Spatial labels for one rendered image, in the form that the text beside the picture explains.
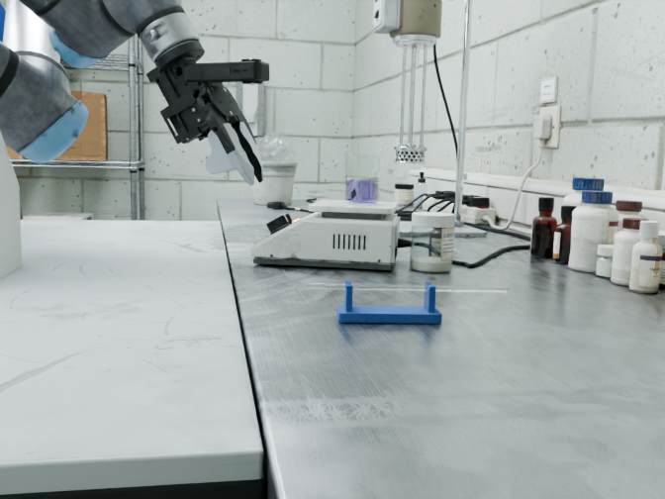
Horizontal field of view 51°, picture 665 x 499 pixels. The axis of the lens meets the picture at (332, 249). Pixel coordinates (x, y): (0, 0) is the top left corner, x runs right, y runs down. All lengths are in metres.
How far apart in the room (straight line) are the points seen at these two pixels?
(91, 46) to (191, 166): 2.36
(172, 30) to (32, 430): 0.68
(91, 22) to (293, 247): 0.42
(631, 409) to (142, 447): 0.31
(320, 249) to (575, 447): 0.59
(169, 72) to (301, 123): 2.43
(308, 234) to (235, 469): 0.59
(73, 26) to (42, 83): 0.09
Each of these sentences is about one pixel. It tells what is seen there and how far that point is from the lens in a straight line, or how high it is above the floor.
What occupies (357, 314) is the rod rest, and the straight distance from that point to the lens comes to 0.66.
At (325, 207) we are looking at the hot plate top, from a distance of 0.95.
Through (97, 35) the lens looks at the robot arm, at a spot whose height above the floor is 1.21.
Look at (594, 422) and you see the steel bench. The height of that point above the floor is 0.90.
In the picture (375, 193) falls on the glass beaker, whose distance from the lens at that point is 0.98.
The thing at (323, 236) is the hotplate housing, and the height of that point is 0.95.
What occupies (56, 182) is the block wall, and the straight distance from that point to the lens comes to 3.48.
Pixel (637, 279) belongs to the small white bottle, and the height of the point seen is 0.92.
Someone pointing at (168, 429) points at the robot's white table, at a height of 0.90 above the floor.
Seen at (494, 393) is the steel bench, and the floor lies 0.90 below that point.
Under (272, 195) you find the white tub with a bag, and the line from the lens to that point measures 1.99.
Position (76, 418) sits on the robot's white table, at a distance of 0.45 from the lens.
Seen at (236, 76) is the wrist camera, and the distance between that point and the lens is 0.98.
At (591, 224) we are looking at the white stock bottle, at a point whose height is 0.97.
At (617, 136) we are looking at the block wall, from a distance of 1.33.
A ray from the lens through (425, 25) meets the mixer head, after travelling 1.42.
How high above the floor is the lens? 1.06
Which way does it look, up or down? 8 degrees down
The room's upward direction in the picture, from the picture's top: 2 degrees clockwise
